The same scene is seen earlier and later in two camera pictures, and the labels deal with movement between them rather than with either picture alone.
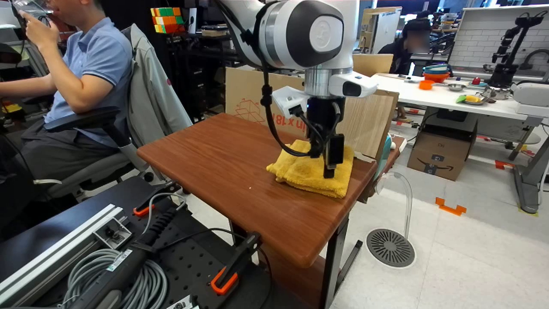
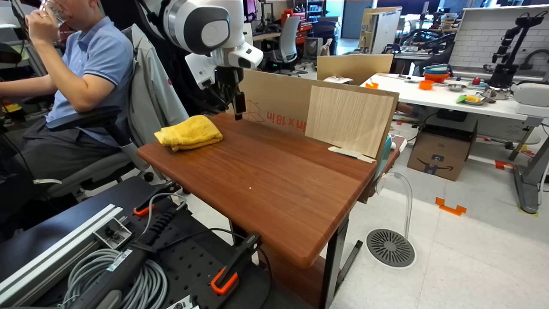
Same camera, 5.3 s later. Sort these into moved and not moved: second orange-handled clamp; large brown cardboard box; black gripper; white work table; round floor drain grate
Moved: black gripper
Not moved: round floor drain grate; white work table; large brown cardboard box; second orange-handled clamp
